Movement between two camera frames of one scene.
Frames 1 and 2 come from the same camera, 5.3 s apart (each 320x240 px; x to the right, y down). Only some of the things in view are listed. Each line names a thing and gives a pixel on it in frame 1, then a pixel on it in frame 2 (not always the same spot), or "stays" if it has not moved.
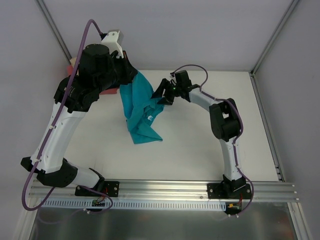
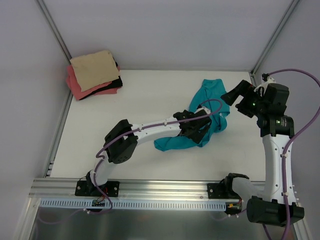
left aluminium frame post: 53,25 stays
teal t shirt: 140,108 -> 211,95
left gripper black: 128,70 -> 194,125
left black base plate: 110,188 stays
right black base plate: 227,191 stays
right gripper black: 170,90 -> 244,93
